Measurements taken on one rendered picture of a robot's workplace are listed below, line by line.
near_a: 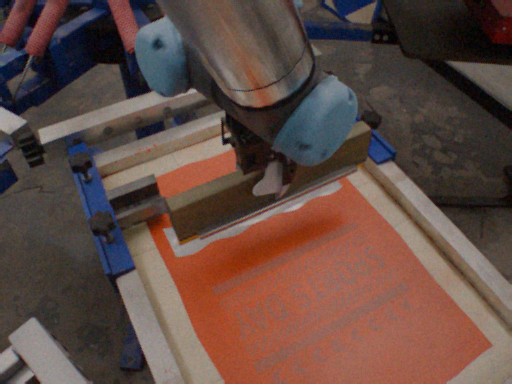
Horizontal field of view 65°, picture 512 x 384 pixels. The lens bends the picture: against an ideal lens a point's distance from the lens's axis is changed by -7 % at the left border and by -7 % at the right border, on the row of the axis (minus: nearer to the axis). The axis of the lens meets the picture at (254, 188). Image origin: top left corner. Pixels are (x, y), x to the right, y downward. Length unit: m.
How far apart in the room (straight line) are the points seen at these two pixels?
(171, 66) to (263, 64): 0.14
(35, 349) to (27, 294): 1.57
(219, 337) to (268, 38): 0.54
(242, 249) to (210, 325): 0.15
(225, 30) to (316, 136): 0.12
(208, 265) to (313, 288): 0.19
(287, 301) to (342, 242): 0.16
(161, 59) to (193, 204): 0.28
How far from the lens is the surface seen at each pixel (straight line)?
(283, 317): 0.73
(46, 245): 2.15
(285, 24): 0.27
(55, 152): 0.97
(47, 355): 0.47
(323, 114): 0.32
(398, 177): 0.90
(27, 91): 1.35
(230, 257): 0.78
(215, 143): 0.97
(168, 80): 0.41
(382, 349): 0.73
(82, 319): 1.89
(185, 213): 0.63
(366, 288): 0.77
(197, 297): 0.75
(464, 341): 0.79
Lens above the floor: 1.62
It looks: 49 degrees down
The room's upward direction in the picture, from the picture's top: straight up
